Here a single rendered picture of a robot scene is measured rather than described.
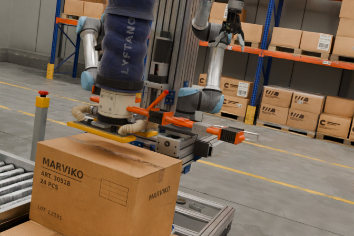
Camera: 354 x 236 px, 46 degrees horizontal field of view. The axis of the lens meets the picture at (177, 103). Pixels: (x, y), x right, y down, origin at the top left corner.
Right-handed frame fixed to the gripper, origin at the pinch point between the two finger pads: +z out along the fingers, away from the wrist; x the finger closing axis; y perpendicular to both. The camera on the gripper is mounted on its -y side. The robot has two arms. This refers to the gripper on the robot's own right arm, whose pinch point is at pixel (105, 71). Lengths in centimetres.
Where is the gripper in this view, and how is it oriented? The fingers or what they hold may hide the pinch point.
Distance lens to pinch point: 240.7
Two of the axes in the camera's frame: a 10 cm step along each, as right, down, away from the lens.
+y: 8.6, 2.1, -4.6
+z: -1.6, 9.8, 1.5
